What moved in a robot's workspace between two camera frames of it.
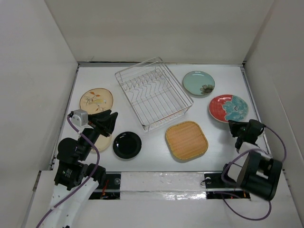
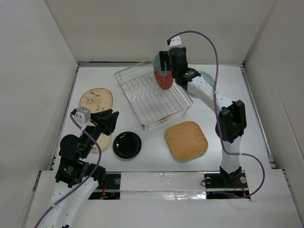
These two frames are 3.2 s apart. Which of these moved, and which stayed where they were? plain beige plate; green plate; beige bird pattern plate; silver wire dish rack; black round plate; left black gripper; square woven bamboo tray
Moved: green plate
Stayed: silver wire dish rack; beige bird pattern plate; black round plate; left black gripper; plain beige plate; square woven bamboo tray
